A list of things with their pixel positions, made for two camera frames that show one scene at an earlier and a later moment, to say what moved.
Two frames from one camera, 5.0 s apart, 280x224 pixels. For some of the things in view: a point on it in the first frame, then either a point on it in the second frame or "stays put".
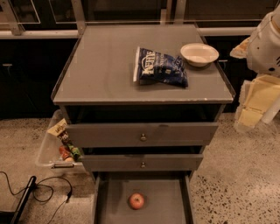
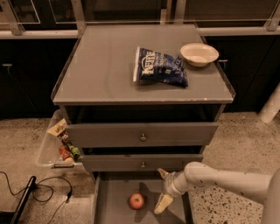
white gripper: (264, 51) to (169, 184)
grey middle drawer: (141, 163) stays put
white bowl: (199, 54) stays put
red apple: (136, 200) stays put
